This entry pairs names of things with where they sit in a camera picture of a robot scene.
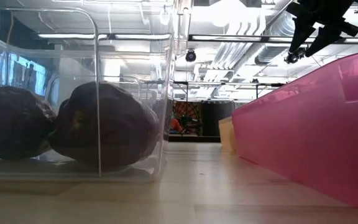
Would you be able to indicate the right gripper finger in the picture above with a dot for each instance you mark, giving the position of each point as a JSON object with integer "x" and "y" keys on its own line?
{"x": 323, "y": 39}
{"x": 301, "y": 32}

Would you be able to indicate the clear plastic bin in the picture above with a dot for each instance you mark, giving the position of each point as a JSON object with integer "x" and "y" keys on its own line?
{"x": 104, "y": 77}
{"x": 73, "y": 175}

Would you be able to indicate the small black hanging device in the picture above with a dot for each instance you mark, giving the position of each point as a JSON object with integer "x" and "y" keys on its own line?
{"x": 294, "y": 57}

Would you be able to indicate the pink plastic tray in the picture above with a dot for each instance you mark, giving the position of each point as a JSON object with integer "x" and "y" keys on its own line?
{"x": 306, "y": 130}

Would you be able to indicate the black cabinet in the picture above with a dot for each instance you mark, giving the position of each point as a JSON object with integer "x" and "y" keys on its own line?
{"x": 216, "y": 118}

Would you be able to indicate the orange plastic tray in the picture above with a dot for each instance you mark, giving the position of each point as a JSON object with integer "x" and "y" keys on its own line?
{"x": 227, "y": 133}

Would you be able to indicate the colourful patterned backdrop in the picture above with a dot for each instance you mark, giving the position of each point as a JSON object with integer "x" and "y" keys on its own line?
{"x": 191, "y": 112}

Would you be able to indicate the person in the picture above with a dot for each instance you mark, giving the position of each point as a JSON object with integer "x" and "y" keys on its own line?
{"x": 176, "y": 125}

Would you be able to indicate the black background rack frame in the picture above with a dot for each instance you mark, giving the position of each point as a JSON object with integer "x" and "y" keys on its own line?
{"x": 228, "y": 83}

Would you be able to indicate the black overhead camera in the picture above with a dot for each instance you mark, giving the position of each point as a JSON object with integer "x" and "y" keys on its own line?
{"x": 190, "y": 56}

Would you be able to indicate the black aluminium rig frame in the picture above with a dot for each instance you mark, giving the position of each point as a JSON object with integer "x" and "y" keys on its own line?
{"x": 197, "y": 138}

